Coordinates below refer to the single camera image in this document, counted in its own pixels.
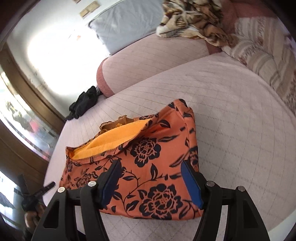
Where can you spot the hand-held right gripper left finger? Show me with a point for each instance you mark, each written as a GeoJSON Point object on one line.
{"type": "Point", "coordinates": [111, 185]}

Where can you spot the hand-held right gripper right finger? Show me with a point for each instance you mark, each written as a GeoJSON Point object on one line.
{"type": "Point", "coordinates": [193, 185]}

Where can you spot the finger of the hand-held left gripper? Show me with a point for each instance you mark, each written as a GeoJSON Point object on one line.
{"type": "Point", "coordinates": [46, 188]}

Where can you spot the orange floral blouse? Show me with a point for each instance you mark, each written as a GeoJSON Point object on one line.
{"type": "Point", "coordinates": [143, 166]}

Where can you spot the person's left hand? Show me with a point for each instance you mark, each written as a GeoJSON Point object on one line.
{"type": "Point", "coordinates": [32, 216]}

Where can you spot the pink quilted bed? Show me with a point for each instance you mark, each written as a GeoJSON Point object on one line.
{"type": "Point", "coordinates": [231, 127]}

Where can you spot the patterned glass door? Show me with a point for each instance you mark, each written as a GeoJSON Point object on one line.
{"type": "Point", "coordinates": [20, 118]}

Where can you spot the black clothing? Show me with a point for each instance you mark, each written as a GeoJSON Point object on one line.
{"type": "Point", "coordinates": [83, 104]}

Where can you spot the pink bolster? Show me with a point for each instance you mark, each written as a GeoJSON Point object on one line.
{"type": "Point", "coordinates": [150, 62]}

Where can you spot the striped floral quilt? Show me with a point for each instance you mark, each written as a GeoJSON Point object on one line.
{"type": "Point", "coordinates": [266, 53]}

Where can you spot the grey pillow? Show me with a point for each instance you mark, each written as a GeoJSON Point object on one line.
{"type": "Point", "coordinates": [124, 25]}

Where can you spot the brown floral blanket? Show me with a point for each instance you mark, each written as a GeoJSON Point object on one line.
{"type": "Point", "coordinates": [192, 20]}

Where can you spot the reddish pink folded quilt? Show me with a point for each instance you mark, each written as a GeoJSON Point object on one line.
{"type": "Point", "coordinates": [229, 14]}

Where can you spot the wooden door frame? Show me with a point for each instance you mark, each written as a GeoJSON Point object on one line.
{"type": "Point", "coordinates": [30, 88]}

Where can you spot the beige wall switch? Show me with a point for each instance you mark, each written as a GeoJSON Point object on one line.
{"type": "Point", "coordinates": [93, 5]}
{"type": "Point", "coordinates": [85, 12]}

